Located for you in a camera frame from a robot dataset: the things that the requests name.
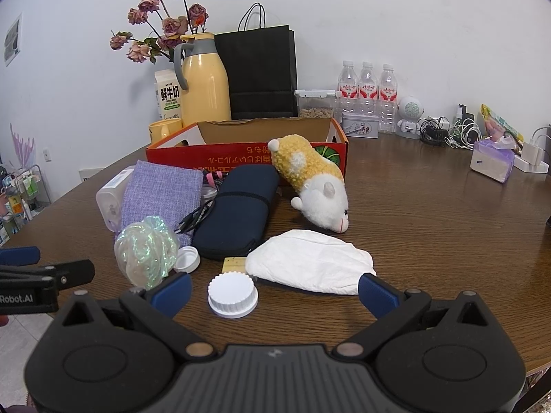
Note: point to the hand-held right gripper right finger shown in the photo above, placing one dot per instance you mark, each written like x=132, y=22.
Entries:
x=376, y=294

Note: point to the white plastic pack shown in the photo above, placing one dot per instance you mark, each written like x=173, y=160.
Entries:
x=109, y=202

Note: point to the small dark spray bottle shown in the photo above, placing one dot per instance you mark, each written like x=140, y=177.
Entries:
x=462, y=116

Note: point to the white cloth bag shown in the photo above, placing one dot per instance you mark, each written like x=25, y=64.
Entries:
x=310, y=262

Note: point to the white milk carton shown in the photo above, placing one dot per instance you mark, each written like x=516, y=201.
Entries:
x=168, y=94

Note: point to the large white ribbed lid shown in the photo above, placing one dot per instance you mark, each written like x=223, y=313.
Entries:
x=232, y=294

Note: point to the purple fabric pouch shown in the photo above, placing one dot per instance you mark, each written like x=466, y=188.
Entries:
x=159, y=193

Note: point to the grey printed tin box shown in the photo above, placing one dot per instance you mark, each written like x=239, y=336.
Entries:
x=360, y=125

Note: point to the clear water bottle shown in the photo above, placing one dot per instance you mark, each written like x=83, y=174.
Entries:
x=348, y=90
x=386, y=99
x=368, y=90

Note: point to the colourful snack packet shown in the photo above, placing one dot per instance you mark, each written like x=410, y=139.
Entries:
x=499, y=124

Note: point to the small white cap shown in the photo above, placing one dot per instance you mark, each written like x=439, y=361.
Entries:
x=187, y=259

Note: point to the white wall socket plate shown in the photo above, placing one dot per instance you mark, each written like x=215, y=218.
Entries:
x=89, y=174

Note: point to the clear snack container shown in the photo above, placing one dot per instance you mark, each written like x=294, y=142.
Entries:
x=316, y=105

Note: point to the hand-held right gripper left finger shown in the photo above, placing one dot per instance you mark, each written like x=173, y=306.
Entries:
x=172, y=294

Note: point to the iridescent ball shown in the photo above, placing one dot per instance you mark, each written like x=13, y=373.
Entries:
x=146, y=251

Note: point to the yellow thermos jug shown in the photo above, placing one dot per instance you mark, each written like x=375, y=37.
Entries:
x=204, y=81

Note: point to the black paper bag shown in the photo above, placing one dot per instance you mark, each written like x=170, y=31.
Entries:
x=262, y=69

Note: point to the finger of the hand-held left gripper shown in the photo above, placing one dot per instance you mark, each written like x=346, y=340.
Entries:
x=17, y=256
x=73, y=273

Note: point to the dried pink flower bouquet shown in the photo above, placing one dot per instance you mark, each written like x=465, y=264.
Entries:
x=148, y=4

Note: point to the small wooden block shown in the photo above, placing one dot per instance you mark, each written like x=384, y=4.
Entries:
x=234, y=264

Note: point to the yellow mug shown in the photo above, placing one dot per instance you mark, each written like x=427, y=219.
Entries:
x=163, y=129

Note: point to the purple tissue pack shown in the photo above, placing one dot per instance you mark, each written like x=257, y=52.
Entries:
x=490, y=161

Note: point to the white robot toy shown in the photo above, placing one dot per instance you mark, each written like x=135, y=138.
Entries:
x=409, y=114

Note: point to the white wall outlet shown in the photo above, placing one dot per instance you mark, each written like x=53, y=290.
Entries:
x=47, y=154

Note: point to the red cardboard box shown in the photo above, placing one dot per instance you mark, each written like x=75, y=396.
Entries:
x=232, y=157

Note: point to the purple wall decal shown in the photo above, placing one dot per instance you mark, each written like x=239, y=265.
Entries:
x=23, y=146

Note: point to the wall poster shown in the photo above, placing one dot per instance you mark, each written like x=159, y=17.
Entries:
x=13, y=38

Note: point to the navy zip case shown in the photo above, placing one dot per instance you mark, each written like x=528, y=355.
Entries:
x=236, y=211

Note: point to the yellow white plush hamster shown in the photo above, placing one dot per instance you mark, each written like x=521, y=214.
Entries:
x=316, y=180

